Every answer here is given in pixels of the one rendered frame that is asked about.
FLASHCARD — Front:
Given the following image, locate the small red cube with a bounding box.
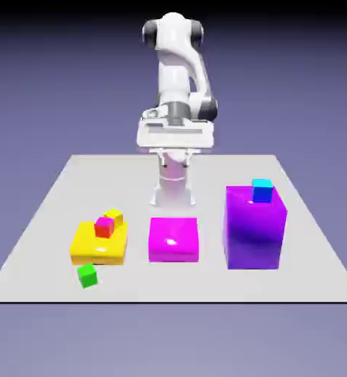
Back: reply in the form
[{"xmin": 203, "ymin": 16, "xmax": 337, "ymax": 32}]
[{"xmin": 94, "ymin": 216, "xmax": 115, "ymax": 239}]

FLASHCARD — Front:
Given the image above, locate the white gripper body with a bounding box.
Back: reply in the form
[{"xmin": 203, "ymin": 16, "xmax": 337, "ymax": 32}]
[{"xmin": 136, "ymin": 118, "xmax": 214, "ymax": 155}]

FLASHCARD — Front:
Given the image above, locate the small blue cube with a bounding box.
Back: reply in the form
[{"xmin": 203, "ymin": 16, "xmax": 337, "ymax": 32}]
[{"xmin": 251, "ymin": 177, "xmax": 274, "ymax": 204}]

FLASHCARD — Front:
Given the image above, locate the small yellow cube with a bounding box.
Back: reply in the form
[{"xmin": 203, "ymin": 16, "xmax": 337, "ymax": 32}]
[{"xmin": 103, "ymin": 208, "xmax": 125, "ymax": 230}]

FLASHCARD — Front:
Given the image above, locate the large purple box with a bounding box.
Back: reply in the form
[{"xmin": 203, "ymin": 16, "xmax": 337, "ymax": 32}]
[{"xmin": 223, "ymin": 184, "xmax": 288, "ymax": 271}]

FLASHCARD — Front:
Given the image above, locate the large yellow box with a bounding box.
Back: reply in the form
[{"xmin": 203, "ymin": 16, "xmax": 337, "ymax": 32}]
[{"xmin": 69, "ymin": 220, "xmax": 129, "ymax": 266}]

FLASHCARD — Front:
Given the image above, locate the large magenta box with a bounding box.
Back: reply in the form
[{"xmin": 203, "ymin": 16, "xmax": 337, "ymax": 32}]
[{"xmin": 148, "ymin": 216, "xmax": 200, "ymax": 264}]

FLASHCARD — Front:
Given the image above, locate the small green cube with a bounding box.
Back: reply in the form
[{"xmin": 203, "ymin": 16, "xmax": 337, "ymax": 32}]
[{"xmin": 77, "ymin": 263, "xmax": 99, "ymax": 289}]

